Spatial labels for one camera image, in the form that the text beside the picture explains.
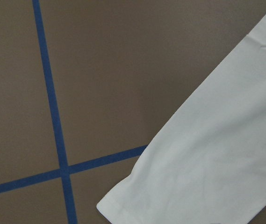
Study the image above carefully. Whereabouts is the white long-sleeve printed shirt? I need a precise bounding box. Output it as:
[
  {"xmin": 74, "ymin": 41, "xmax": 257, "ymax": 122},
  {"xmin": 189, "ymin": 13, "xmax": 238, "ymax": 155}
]
[{"xmin": 96, "ymin": 15, "xmax": 266, "ymax": 224}]

